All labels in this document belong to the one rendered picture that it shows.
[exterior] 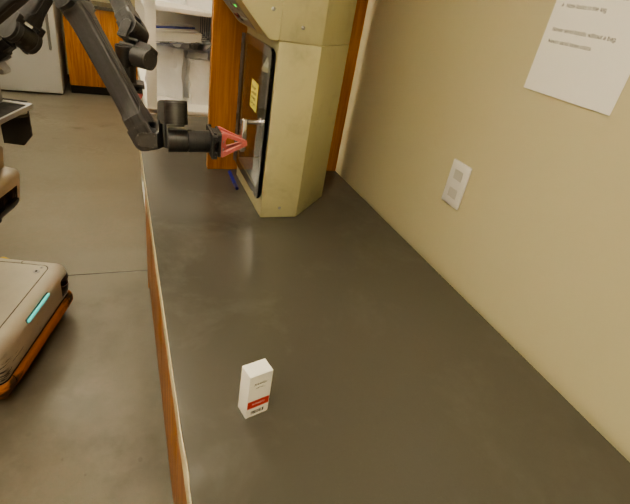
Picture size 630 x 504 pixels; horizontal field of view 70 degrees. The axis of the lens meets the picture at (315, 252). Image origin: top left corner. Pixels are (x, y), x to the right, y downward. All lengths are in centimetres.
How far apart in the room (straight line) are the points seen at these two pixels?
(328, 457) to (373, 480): 7
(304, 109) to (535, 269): 68
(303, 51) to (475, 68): 41
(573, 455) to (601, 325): 24
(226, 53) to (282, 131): 40
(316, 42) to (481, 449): 95
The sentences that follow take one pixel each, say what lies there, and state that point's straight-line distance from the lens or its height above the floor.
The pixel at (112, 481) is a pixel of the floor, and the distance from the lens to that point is 184.
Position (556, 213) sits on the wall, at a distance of 101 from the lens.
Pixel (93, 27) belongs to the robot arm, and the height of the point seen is 137.
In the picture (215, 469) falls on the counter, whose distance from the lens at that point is 71.
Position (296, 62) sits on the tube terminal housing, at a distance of 119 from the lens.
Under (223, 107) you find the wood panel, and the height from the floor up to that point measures 115.
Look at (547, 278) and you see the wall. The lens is 103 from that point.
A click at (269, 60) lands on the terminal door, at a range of 120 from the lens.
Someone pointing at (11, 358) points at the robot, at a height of 20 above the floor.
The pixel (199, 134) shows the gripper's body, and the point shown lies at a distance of 122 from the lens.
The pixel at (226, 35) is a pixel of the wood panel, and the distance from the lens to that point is 152.
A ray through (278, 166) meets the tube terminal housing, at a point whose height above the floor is 110.
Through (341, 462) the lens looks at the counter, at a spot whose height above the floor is 94.
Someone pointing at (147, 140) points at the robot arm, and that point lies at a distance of 122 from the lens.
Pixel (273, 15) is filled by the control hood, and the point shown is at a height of 146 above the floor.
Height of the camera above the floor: 153
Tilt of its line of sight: 30 degrees down
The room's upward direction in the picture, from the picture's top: 11 degrees clockwise
